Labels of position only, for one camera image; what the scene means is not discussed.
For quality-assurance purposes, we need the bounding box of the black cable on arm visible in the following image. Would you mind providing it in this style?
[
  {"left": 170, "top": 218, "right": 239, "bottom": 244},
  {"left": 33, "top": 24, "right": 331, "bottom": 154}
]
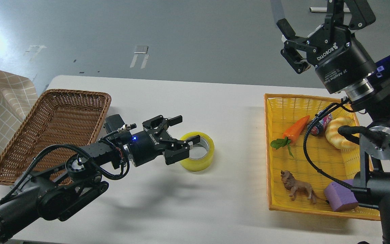
[
  {"left": 303, "top": 98, "right": 361, "bottom": 194},
  {"left": 0, "top": 144, "right": 130, "bottom": 207}
]

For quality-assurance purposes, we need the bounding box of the yellow tape roll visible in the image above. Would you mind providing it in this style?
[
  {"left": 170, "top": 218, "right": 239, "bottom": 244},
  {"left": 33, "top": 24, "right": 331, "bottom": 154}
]
[{"left": 180, "top": 131, "right": 215, "bottom": 172}]

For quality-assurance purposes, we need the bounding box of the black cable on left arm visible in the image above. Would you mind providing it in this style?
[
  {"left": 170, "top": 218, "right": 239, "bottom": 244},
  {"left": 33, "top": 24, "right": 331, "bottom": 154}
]
[{"left": 0, "top": 144, "right": 130, "bottom": 207}]

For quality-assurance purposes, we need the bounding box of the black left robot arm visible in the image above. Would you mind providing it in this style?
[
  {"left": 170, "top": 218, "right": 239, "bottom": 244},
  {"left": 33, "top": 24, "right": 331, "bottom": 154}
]
[{"left": 0, "top": 115, "right": 201, "bottom": 244}]

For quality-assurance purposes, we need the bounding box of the orange toy carrot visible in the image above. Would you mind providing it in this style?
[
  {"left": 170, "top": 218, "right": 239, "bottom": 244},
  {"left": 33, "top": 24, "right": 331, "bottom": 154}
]
[{"left": 269, "top": 115, "right": 310, "bottom": 158}]

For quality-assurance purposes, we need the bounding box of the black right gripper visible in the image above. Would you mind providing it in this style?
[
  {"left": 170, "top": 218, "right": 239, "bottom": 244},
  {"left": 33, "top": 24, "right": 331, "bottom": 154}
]
[{"left": 276, "top": 0, "right": 376, "bottom": 94}]

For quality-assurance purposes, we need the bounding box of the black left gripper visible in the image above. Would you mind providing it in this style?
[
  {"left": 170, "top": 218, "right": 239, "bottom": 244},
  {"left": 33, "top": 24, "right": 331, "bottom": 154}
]
[{"left": 127, "top": 115, "right": 201, "bottom": 167}]

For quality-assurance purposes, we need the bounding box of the small drink can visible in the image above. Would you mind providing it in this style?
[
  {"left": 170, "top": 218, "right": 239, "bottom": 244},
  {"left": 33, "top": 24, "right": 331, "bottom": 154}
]
[{"left": 307, "top": 112, "right": 333, "bottom": 136}]

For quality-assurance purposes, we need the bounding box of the yellow plastic basket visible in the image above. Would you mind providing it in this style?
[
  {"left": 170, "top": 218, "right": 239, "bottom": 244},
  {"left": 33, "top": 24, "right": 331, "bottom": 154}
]
[{"left": 264, "top": 93, "right": 380, "bottom": 221}]

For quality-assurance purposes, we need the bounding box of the brown toy lion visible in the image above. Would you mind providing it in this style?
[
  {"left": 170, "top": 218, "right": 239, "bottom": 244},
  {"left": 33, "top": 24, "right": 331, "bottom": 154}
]
[{"left": 280, "top": 170, "right": 323, "bottom": 204}]

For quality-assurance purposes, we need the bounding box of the purple foam cube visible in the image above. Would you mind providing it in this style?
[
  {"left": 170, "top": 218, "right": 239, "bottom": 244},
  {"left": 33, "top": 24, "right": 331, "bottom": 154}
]
[{"left": 324, "top": 182, "right": 359, "bottom": 212}]

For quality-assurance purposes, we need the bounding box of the toy croissant bread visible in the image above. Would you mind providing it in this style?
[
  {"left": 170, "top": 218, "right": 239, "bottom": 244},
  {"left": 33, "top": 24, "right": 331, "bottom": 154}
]
[{"left": 325, "top": 117, "right": 358, "bottom": 150}]

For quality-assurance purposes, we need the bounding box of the brown wicker basket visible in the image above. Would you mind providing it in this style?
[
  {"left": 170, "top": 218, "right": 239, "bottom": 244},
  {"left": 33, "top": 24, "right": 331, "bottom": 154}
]
[{"left": 0, "top": 89, "right": 111, "bottom": 186}]

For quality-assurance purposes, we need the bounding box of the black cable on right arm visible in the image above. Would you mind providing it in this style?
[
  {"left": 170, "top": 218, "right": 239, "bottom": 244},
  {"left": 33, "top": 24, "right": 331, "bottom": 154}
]
[{"left": 303, "top": 98, "right": 361, "bottom": 194}]

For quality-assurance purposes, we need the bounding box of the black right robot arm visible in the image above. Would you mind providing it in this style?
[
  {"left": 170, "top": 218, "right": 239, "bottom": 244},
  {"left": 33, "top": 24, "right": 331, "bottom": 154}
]
[{"left": 276, "top": 0, "right": 390, "bottom": 244}]

